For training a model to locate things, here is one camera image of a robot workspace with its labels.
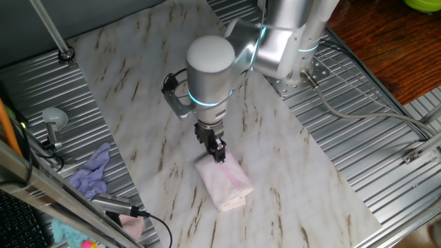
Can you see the purple towel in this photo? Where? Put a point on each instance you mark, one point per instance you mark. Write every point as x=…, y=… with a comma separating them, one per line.
x=90, y=175

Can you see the pink and yellow toy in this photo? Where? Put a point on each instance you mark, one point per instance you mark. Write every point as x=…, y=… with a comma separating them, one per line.
x=89, y=244

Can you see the brown wooden desk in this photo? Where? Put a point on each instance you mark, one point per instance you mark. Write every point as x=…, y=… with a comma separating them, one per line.
x=396, y=44

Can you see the orange stick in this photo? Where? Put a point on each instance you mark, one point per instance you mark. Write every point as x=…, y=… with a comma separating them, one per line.
x=8, y=131

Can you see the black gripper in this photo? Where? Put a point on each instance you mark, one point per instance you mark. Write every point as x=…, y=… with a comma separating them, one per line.
x=208, y=132

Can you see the aluminium pole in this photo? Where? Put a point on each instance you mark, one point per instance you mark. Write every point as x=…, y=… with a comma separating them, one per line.
x=51, y=31

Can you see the pink plush cloth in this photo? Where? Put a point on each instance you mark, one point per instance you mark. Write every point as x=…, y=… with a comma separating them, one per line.
x=132, y=225

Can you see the green watering can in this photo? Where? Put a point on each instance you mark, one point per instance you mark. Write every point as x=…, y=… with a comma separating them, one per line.
x=423, y=4

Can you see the teal fluffy towel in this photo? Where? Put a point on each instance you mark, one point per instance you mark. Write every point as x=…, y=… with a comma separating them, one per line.
x=69, y=234

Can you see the black keyboard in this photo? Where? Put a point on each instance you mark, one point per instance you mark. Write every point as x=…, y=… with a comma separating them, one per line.
x=17, y=227

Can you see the silver camera bracket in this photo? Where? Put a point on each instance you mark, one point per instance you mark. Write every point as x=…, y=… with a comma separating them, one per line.
x=179, y=110

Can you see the metal corner bracket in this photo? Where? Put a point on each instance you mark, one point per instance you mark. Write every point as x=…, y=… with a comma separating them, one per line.
x=411, y=156

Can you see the aluminium frame beam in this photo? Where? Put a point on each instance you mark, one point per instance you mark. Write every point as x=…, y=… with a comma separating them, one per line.
x=51, y=199

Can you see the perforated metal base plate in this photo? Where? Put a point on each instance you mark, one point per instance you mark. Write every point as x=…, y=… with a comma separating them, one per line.
x=293, y=90

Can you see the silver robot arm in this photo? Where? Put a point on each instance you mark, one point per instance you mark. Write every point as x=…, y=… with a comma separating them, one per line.
x=210, y=69

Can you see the marble patterned mat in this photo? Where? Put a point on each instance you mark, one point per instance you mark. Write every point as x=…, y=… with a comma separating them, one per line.
x=275, y=172

